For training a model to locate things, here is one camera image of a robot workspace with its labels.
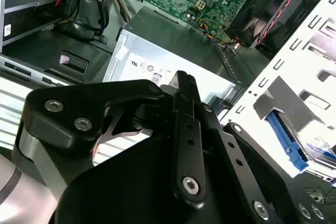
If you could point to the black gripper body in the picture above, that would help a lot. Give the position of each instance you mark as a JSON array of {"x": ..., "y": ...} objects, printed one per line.
[{"x": 126, "y": 187}]

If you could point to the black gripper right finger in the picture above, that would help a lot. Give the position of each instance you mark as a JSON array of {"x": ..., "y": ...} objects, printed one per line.
[{"x": 236, "y": 155}]

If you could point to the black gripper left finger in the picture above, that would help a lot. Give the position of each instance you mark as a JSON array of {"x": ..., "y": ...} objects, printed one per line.
[{"x": 65, "y": 103}]

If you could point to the hard disk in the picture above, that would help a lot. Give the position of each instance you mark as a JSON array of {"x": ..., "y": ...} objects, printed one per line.
[{"x": 288, "y": 142}]

